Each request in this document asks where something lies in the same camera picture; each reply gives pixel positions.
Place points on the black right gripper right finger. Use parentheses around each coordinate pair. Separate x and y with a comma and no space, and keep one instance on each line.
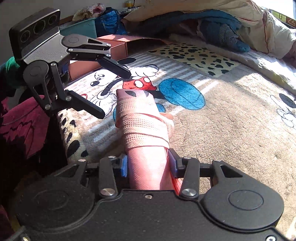
(185,172)

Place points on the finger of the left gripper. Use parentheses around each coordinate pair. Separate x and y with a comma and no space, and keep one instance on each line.
(44,82)
(83,48)

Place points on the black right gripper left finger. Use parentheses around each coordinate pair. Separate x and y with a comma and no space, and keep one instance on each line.
(111,168)

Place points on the pink woven shopping bag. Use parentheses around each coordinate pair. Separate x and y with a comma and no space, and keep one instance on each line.
(146,137)

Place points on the dark red sleeve forearm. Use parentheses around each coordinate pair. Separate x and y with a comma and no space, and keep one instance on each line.
(23,130)

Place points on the blue shopping bag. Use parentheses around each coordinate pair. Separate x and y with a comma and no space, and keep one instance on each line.
(109,23)

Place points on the teal plastic bin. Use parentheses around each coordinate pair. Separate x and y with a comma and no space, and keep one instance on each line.
(85,28)

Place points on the pink knitted cloth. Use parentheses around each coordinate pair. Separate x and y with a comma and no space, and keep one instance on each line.
(89,12)

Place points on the pink cardboard box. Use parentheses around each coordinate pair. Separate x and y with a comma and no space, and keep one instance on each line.
(122,46)

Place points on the Mickey Mouse blanket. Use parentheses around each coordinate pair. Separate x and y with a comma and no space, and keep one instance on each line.
(222,110)

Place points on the dark blue blanket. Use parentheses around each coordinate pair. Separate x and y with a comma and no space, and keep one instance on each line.
(213,26)

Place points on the white quilted bed sheet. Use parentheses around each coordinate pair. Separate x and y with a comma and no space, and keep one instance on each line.
(278,71)

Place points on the colourful alphabet mat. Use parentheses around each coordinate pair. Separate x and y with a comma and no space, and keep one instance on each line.
(289,22)

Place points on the black camera box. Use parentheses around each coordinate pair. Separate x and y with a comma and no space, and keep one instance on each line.
(31,32)

